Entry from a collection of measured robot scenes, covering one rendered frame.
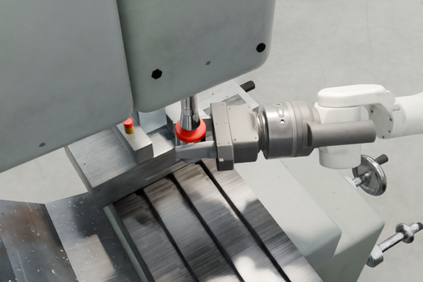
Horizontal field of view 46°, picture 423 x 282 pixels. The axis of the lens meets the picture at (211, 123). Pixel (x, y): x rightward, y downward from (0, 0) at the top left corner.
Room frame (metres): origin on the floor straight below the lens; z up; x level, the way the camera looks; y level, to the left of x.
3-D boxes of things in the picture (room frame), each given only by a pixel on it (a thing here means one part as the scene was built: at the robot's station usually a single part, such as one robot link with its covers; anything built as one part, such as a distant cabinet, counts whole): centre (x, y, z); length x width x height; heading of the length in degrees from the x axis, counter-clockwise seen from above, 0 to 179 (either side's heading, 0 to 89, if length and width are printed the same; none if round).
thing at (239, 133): (0.51, -0.06, 1.13); 0.13 x 0.12 x 0.10; 6
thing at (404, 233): (0.65, -0.48, 0.55); 0.22 x 0.06 x 0.06; 121
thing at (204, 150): (0.47, 0.02, 1.14); 0.06 x 0.02 x 0.03; 96
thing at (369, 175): (0.76, -0.38, 0.67); 0.16 x 0.12 x 0.12; 121
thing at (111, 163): (0.63, 0.09, 1.02); 0.35 x 0.15 x 0.11; 123
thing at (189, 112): (0.50, 0.03, 1.22); 0.03 x 0.03 x 0.11
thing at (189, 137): (0.50, 0.03, 1.16); 0.05 x 0.05 x 0.01
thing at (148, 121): (0.62, 0.12, 1.08); 0.06 x 0.05 x 0.06; 33
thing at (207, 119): (0.53, 0.03, 1.14); 0.06 x 0.02 x 0.03; 96
